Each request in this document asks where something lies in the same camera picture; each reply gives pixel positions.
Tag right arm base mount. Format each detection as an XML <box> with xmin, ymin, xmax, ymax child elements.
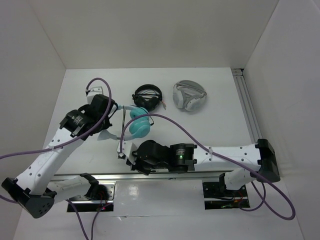
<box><xmin>202</xmin><ymin>182</ymin><xmax>250</xmax><ymax>210</ymax></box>

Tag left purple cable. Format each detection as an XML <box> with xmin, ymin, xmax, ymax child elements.
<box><xmin>0</xmin><ymin>77</ymin><xmax>113</xmax><ymax>240</ymax></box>

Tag black headphones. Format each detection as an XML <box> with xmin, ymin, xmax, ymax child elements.
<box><xmin>132</xmin><ymin>84</ymin><xmax>167</xmax><ymax>112</ymax></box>

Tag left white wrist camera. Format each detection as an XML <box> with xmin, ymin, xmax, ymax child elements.
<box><xmin>85</xmin><ymin>86</ymin><xmax>104</xmax><ymax>104</ymax></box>

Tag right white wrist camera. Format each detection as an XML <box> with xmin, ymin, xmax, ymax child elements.
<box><xmin>116</xmin><ymin>141</ymin><xmax>135</xmax><ymax>161</ymax></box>

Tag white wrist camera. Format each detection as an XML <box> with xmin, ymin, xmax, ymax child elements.
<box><xmin>85</xmin><ymin>86</ymin><xmax>104</xmax><ymax>104</ymax></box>
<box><xmin>116</xmin><ymin>141</ymin><xmax>135</xmax><ymax>161</ymax></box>

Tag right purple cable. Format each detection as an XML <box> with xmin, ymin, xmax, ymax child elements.
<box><xmin>119</xmin><ymin>113</ymin><xmax>296</xmax><ymax>221</ymax></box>

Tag aluminium rail front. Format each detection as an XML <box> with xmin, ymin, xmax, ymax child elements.
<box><xmin>51</xmin><ymin>170</ymin><xmax>226</xmax><ymax>183</ymax></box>

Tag thin black headphone cable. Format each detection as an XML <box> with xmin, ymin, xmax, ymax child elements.
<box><xmin>121</xmin><ymin>104</ymin><xmax>155</xmax><ymax>133</ymax></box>

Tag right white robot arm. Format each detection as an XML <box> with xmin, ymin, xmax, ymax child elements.
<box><xmin>118</xmin><ymin>138</ymin><xmax>281</xmax><ymax>196</ymax></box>

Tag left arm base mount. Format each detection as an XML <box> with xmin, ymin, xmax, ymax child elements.
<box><xmin>69</xmin><ymin>181</ymin><xmax>116</xmax><ymax>213</ymax></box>

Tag teal cat-ear headphones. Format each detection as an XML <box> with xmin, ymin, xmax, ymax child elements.
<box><xmin>97</xmin><ymin>105</ymin><xmax>152</xmax><ymax>141</ymax></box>

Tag aluminium rail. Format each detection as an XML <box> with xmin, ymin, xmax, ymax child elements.
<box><xmin>231</xmin><ymin>68</ymin><xmax>263</xmax><ymax>143</ymax></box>
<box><xmin>51</xmin><ymin>170</ymin><xmax>226</xmax><ymax>183</ymax></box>

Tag purple cable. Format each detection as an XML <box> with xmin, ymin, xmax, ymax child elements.
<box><xmin>0</xmin><ymin>77</ymin><xmax>113</xmax><ymax>240</ymax></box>
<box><xmin>119</xmin><ymin>113</ymin><xmax>296</xmax><ymax>221</ymax></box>

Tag white grey headphones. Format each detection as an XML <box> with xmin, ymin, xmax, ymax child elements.
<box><xmin>172</xmin><ymin>80</ymin><xmax>207</xmax><ymax>112</ymax></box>

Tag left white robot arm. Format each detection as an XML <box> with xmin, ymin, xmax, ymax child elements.
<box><xmin>1</xmin><ymin>94</ymin><xmax>117</xmax><ymax>219</ymax></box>

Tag aluminium rail right side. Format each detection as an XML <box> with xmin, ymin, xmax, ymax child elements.
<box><xmin>231</xmin><ymin>68</ymin><xmax>263</xmax><ymax>143</ymax></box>

